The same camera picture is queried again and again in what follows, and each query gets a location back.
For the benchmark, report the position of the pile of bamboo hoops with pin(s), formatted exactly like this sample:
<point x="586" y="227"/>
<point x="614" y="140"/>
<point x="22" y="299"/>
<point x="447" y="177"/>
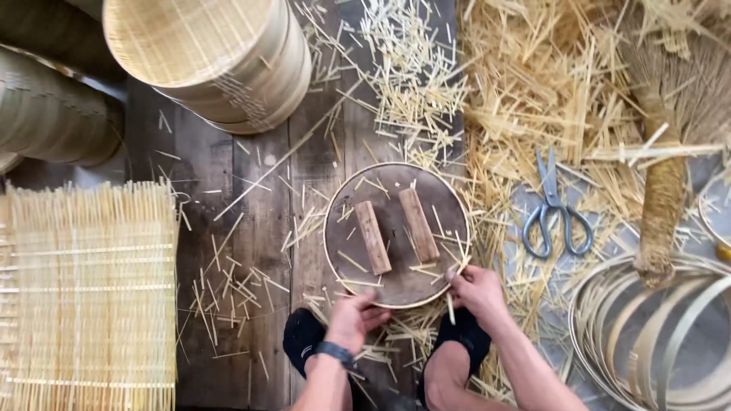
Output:
<point x="645" y="342"/>

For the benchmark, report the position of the person's right leg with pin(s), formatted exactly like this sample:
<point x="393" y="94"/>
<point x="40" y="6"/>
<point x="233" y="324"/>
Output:
<point x="451" y="379"/>

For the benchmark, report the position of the heap of bamboo offcuts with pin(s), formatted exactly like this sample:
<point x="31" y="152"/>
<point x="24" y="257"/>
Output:
<point x="537" y="97"/>

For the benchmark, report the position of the person's left hand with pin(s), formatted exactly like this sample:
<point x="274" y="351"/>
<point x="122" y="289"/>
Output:
<point x="348" y="322"/>

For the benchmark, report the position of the stack of dark bamboo steamers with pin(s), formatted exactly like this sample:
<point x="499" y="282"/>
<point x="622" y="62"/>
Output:
<point x="51" y="114"/>

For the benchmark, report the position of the person's left fingers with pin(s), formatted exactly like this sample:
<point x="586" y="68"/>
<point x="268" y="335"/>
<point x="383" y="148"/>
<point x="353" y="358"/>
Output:
<point x="377" y="317"/>

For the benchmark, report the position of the stack of light bamboo steamers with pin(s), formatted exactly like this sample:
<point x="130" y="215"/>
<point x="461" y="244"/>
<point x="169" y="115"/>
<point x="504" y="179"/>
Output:
<point x="228" y="63"/>

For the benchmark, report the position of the short wooden block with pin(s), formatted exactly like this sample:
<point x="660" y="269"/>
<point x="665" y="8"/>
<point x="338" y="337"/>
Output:
<point x="418" y="225"/>
<point x="372" y="237"/>

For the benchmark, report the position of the person's left foot black sock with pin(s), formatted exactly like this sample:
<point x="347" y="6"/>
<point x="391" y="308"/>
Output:
<point x="302" y="339"/>

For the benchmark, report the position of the small yellow object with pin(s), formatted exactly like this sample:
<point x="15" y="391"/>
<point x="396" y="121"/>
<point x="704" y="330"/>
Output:
<point x="725" y="252"/>

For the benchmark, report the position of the person's right hand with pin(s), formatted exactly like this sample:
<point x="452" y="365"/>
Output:
<point x="482" y="294"/>

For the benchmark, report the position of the person's right foot black sock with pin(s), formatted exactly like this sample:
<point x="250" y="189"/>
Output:
<point x="465" y="337"/>

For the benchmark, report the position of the person's foot black sock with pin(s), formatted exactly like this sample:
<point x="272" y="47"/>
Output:
<point x="302" y="339"/>
<point x="465" y="337"/>

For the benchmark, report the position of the scattered thin bamboo sticks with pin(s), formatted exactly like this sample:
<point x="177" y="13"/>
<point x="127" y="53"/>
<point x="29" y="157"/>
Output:
<point x="411" y="74"/>

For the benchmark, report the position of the black wristband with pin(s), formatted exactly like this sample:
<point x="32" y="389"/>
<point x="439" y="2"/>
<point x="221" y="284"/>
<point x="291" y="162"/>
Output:
<point x="336" y="352"/>

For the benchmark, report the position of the long thin bamboo strip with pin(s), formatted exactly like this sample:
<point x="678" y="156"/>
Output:
<point x="285" y="154"/>

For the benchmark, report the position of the person's right fingers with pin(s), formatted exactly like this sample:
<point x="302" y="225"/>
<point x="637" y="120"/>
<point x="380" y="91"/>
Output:
<point x="457" y="281"/>

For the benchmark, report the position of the short bamboo stick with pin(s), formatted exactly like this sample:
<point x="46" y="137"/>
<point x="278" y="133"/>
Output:
<point x="451" y="313"/>

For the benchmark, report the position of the grey metal scissors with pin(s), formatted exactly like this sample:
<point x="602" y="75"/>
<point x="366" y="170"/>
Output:
<point x="551" y="197"/>

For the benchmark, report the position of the stack of woven bamboo mats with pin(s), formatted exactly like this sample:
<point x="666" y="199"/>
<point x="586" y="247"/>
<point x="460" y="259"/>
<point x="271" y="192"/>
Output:
<point x="85" y="297"/>

